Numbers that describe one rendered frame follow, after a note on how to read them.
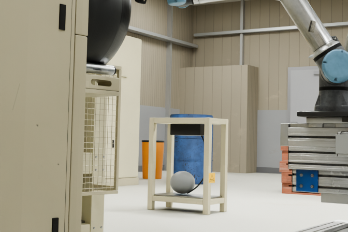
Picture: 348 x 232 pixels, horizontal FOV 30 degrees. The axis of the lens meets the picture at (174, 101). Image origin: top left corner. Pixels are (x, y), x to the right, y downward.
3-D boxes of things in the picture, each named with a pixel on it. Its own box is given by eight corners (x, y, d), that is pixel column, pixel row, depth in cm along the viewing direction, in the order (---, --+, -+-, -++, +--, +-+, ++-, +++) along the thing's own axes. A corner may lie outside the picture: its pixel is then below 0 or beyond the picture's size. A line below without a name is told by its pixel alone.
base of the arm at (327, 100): (358, 113, 257) (358, 88, 258) (347, 111, 245) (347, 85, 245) (321, 113, 265) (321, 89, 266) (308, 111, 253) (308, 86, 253)
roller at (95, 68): (46, 66, 265) (52, 69, 263) (48, 55, 265) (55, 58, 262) (109, 74, 292) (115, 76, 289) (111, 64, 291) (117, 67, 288)
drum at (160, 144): (154, 179, 1015) (155, 140, 1019) (135, 178, 1036) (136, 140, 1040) (168, 178, 1045) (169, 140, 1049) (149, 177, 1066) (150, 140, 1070)
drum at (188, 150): (182, 180, 991) (183, 115, 997) (220, 183, 957) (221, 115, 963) (159, 183, 935) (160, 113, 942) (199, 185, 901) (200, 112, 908)
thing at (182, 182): (207, 214, 532) (209, 117, 537) (146, 209, 564) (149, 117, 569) (227, 211, 562) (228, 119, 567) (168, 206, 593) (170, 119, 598)
